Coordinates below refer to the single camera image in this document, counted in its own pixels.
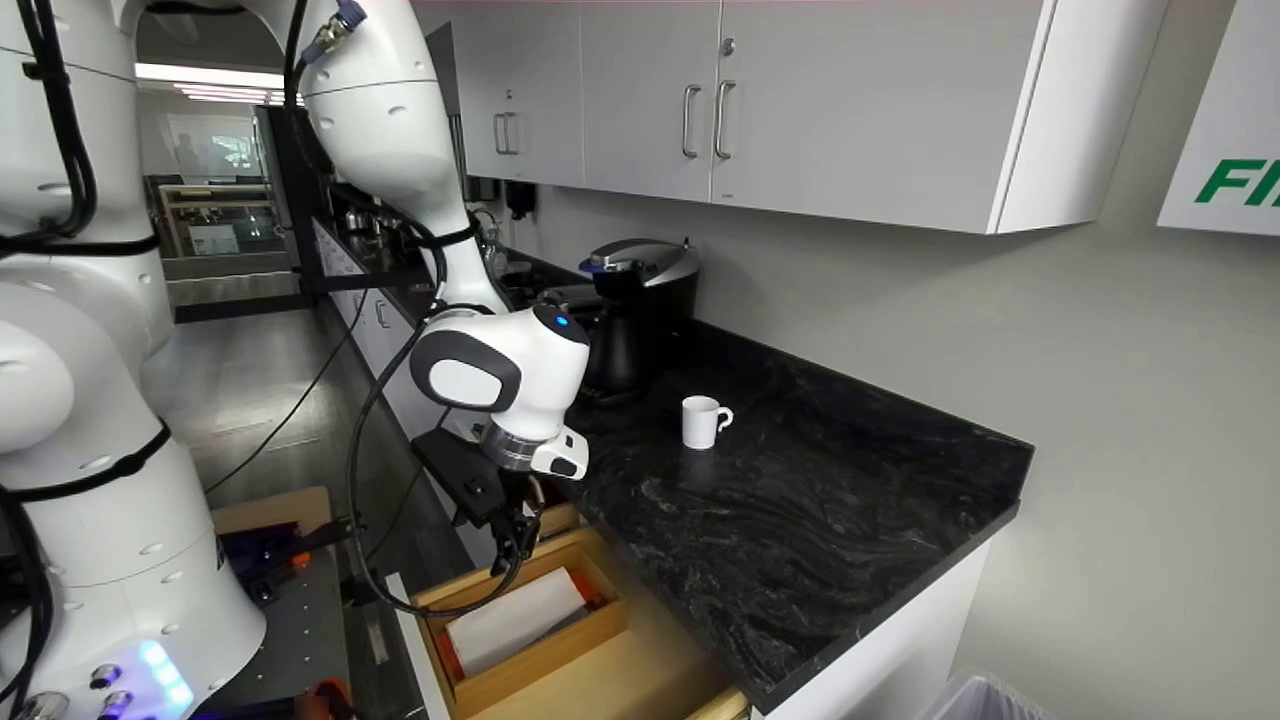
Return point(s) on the white mug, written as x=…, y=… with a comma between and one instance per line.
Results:
x=702, y=427

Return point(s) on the grey work table with tools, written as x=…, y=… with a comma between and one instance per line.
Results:
x=284, y=615

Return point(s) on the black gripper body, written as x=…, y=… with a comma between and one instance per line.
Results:
x=466, y=475

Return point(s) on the black lab equipment cluster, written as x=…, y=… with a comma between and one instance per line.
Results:
x=364, y=234

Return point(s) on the wooden box orange lining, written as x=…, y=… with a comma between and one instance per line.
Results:
x=534, y=662

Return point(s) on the white base cabinet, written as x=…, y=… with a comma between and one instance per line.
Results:
x=880, y=655

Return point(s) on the large wooden drawer white front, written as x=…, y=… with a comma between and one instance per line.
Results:
x=653, y=666

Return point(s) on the white paper sheet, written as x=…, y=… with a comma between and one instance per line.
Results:
x=515, y=627

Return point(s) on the white sign green letters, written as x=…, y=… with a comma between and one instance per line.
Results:
x=1232, y=146

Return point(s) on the white trash bin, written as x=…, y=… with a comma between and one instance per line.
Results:
x=986, y=700

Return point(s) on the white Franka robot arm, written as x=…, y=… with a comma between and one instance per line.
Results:
x=122, y=332

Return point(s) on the black coffee maker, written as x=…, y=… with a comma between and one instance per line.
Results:
x=645, y=323

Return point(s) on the white wall cabinet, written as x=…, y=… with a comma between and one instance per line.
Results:
x=864, y=104

